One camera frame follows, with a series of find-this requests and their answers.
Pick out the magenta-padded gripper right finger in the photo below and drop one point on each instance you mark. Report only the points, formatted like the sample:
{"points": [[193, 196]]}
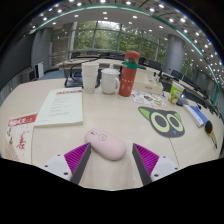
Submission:
{"points": [[148, 157]]}

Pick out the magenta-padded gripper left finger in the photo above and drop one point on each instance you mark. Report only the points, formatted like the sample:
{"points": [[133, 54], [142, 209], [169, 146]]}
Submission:
{"points": [[76, 156]]}

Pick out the pink computer mouse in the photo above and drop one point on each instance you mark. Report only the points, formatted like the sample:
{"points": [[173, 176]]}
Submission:
{"points": [[106, 145]]}

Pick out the black cat-face mouse pad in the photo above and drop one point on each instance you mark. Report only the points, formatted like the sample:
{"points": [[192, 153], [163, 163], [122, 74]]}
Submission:
{"points": [[163, 122]]}

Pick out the cream printed document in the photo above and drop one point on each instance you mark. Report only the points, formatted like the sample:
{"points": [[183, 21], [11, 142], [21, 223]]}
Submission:
{"points": [[61, 106]]}

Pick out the colourful sticker sheet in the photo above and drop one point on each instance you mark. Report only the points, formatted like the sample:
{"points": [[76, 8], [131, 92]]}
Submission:
{"points": [[148, 99]]}

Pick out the red and white fan-print brochure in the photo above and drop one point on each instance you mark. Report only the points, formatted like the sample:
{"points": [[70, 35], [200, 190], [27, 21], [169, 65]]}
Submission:
{"points": [[20, 136]]}

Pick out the blue and white book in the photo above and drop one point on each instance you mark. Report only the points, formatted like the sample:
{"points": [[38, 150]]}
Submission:
{"points": [[196, 115]]}

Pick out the black desk microphone unit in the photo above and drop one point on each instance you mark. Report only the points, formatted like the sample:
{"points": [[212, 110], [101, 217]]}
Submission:
{"points": [[182, 101], [73, 81]]}

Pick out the black handheld microphone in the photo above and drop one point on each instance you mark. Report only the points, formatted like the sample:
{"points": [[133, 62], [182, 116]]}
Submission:
{"points": [[209, 128]]}

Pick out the green and white paper cup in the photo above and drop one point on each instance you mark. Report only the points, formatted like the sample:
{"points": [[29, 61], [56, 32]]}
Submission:
{"points": [[175, 93]]}

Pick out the white cardboard box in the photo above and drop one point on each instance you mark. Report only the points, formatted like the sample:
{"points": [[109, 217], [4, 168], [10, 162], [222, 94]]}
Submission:
{"points": [[148, 85]]}

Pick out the stack of white paper cups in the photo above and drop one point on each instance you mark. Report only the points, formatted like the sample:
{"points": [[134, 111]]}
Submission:
{"points": [[90, 78]]}

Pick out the red bottle with green band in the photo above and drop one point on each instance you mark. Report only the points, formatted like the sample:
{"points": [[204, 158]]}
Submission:
{"points": [[128, 80]]}

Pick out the white lidded mug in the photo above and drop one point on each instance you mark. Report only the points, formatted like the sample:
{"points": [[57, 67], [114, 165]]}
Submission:
{"points": [[108, 83]]}

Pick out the long curved conference desk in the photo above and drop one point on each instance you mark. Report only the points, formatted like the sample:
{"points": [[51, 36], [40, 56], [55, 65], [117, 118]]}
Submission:
{"points": [[71, 63]]}

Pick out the dark office chairs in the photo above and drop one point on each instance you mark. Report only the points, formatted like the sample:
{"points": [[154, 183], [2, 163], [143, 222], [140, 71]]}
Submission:
{"points": [[155, 64]]}

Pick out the white floor-standing unit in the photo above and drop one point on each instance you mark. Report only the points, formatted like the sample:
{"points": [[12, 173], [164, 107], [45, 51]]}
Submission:
{"points": [[39, 70]]}

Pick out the ceiling lights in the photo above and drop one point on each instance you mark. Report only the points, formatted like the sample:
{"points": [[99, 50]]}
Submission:
{"points": [[106, 13]]}

